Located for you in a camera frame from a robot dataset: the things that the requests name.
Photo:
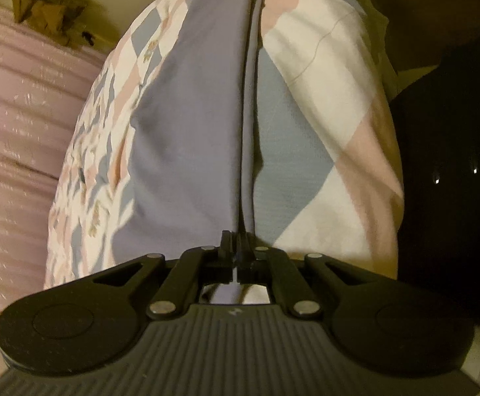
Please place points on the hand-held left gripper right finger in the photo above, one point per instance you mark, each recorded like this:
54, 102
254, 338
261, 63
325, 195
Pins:
247, 255

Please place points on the grey purple garment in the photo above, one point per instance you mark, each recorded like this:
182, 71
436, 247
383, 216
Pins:
190, 132

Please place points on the pink curtain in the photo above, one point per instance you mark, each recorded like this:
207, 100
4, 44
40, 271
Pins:
17, 132

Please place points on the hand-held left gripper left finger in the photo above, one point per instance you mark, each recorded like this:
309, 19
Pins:
229, 255

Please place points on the pink grey checkered quilt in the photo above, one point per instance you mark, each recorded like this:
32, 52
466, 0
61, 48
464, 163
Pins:
326, 90

